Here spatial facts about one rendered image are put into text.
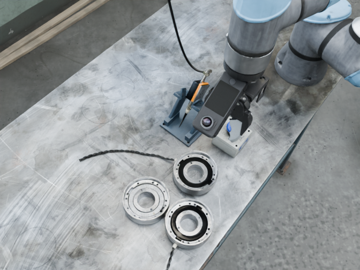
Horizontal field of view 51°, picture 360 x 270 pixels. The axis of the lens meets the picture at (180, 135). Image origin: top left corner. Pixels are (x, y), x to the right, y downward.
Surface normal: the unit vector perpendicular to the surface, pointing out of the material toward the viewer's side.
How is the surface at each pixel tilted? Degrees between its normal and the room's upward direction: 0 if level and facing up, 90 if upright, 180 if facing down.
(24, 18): 90
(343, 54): 76
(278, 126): 0
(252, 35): 90
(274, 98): 0
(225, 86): 32
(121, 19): 0
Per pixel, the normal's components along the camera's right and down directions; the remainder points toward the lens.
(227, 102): -0.25, -0.11
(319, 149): 0.04, -0.55
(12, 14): 0.78, 0.54
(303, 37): -0.81, 0.48
